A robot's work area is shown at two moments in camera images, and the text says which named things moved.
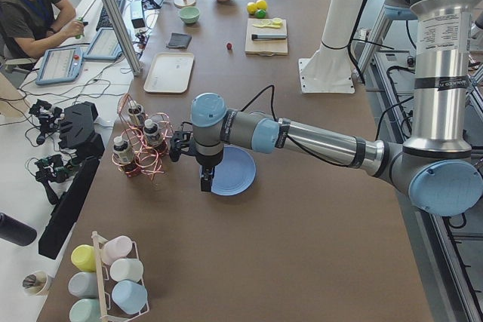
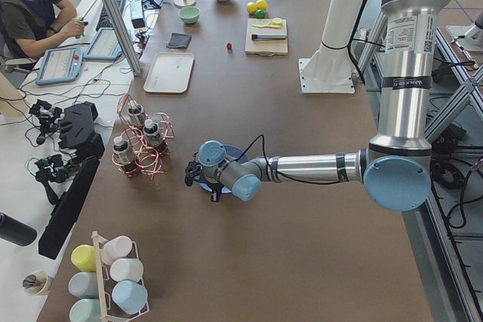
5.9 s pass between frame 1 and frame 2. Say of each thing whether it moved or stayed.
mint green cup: stayed
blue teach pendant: stayed
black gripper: moved
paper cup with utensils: stayed
